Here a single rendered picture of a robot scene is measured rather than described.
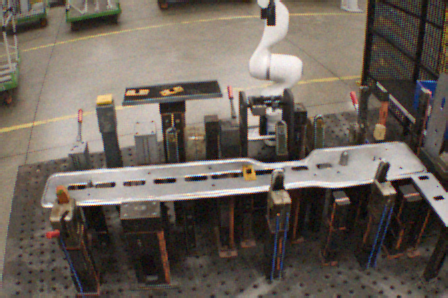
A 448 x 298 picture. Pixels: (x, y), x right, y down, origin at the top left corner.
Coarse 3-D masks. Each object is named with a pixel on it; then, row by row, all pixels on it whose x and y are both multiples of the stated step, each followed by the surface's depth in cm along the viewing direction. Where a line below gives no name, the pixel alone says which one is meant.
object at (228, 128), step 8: (224, 120) 158; (232, 120) 158; (224, 128) 152; (232, 128) 152; (224, 136) 153; (232, 136) 153; (224, 144) 154; (232, 144) 155; (224, 152) 156; (232, 152) 157; (232, 176) 163
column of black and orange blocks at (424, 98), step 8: (424, 88) 155; (424, 96) 153; (424, 104) 155; (424, 112) 157; (416, 120) 163; (424, 120) 159; (416, 128) 163; (416, 136) 163; (416, 144) 165; (416, 152) 168
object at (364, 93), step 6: (360, 90) 150; (366, 90) 147; (360, 96) 151; (366, 96) 148; (360, 102) 151; (366, 102) 152; (360, 108) 152; (366, 108) 153; (360, 114) 153; (366, 114) 154; (360, 120) 154; (366, 120) 155; (366, 126) 156
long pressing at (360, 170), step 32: (224, 160) 149; (320, 160) 148; (352, 160) 148; (416, 160) 147; (96, 192) 134; (128, 192) 135; (160, 192) 135; (192, 192) 135; (224, 192) 135; (256, 192) 136
